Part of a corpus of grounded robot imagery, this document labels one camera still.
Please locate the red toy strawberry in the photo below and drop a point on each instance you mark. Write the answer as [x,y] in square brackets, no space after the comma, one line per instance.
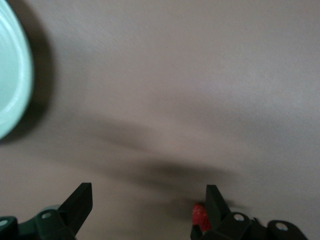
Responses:
[200,215]

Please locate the pale green round plate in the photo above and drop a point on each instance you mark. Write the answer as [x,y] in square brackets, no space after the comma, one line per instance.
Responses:
[12,75]

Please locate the brown table mat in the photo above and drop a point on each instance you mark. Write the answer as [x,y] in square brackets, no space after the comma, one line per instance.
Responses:
[175,75]

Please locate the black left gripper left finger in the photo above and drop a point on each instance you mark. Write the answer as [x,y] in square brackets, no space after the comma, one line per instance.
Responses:
[77,205]

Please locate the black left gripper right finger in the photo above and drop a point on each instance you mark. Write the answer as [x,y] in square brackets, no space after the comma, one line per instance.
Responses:
[225,222]

